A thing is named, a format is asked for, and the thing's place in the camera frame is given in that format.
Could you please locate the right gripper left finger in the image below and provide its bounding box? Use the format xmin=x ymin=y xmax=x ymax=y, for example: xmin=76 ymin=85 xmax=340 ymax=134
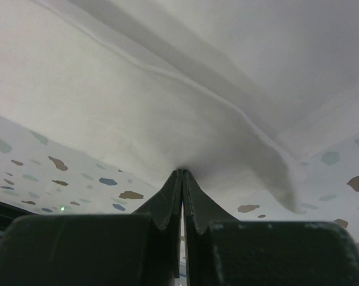
xmin=0 ymin=170 xmax=182 ymax=285

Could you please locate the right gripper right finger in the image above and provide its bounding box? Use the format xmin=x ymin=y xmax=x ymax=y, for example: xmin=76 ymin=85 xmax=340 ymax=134
xmin=182 ymin=170 xmax=359 ymax=285

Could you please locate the white t shirt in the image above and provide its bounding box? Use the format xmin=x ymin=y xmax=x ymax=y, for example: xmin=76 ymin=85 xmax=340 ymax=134
xmin=0 ymin=1 xmax=359 ymax=211

